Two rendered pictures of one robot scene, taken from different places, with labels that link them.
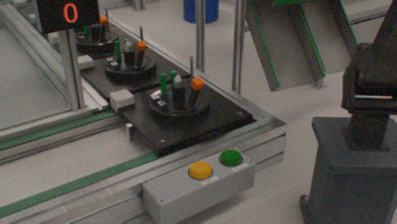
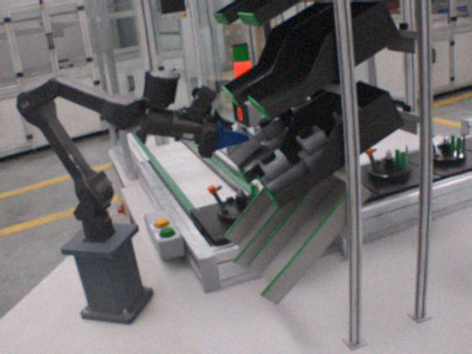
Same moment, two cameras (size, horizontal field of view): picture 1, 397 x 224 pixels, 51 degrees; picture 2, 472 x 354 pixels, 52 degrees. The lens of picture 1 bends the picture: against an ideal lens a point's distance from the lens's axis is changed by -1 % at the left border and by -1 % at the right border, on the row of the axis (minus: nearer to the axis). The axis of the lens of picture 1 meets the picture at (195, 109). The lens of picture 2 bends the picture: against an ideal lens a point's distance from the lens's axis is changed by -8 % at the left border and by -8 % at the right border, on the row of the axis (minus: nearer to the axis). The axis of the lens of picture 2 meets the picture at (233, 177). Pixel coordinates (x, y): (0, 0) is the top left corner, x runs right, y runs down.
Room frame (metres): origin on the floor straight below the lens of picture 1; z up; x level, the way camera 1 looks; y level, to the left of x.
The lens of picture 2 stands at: (1.19, -1.24, 1.57)
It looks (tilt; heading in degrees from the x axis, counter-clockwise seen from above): 20 degrees down; 106
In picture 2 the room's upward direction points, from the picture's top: 7 degrees counter-clockwise
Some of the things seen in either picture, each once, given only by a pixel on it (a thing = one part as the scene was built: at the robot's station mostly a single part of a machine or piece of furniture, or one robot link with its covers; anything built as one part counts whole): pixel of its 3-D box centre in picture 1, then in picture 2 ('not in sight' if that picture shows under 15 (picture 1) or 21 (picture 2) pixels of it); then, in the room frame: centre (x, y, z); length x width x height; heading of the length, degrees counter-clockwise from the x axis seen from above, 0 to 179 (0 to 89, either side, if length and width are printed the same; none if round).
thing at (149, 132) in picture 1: (179, 110); (243, 217); (0.84, 0.04, 0.96); 0.24 x 0.24 x 0.02; 33
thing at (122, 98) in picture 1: (122, 101); not in sight; (0.87, 0.17, 0.97); 0.05 x 0.05 x 0.04; 33
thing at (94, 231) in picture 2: (367, 123); (98, 224); (0.58, -0.28, 1.09); 0.07 x 0.07 x 0.06; 87
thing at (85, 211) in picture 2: (372, 90); (93, 201); (0.58, -0.28, 1.15); 0.09 x 0.07 x 0.06; 85
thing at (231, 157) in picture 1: (230, 159); (167, 233); (0.66, -0.07, 0.96); 0.04 x 0.04 x 0.02
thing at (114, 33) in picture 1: (95, 30); (388, 161); (1.26, 0.31, 1.01); 0.24 x 0.24 x 0.13; 33
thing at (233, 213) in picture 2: (179, 103); (242, 210); (0.84, 0.04, 0.98); 0.14 x 0.14 x 0.02
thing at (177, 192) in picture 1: (200, 184); (163, 233); (0.62, -0.01, 0.93); 0.21 x 0.07 x 0.06; 123
